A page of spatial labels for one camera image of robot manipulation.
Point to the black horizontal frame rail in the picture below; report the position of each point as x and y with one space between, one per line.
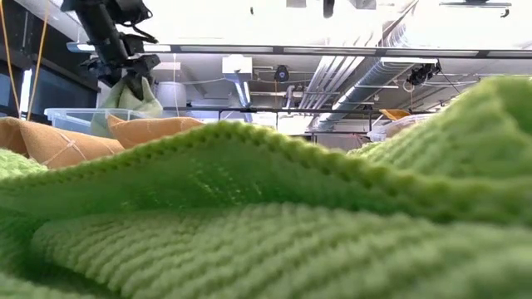
274 109

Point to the white ceiling box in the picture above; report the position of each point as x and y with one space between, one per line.
237 64

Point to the black ceiling spotlight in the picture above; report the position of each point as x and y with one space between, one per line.
282 73

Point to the clear plastic bin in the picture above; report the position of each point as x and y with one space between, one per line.
70 120
399 126

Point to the white ceiling pipe bundle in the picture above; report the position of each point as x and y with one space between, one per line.
328 79

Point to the pale green towel teal edge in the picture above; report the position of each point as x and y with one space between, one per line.
120 101

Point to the long ceiling light bar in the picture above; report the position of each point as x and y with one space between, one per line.
249 49

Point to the orange towel with stitched lines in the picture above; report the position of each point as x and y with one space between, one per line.
54 143

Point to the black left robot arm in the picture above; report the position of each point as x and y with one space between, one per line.
99 25

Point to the silver corrugated ceiling duct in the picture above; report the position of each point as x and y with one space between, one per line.
365 89

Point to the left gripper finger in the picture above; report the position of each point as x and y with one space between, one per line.
136 87

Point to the large green knit towel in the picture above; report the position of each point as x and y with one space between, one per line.
249 249

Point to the small black ceiling hook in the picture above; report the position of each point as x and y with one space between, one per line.
505 12

